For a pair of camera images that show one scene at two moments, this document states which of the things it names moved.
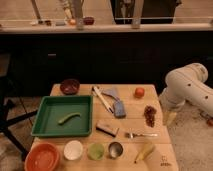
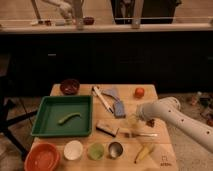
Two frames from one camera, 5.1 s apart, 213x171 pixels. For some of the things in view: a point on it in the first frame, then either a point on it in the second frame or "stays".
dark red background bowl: [88, 20] stays
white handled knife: [103, 99] stays
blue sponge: [119, 109] stays
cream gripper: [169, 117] → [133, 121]
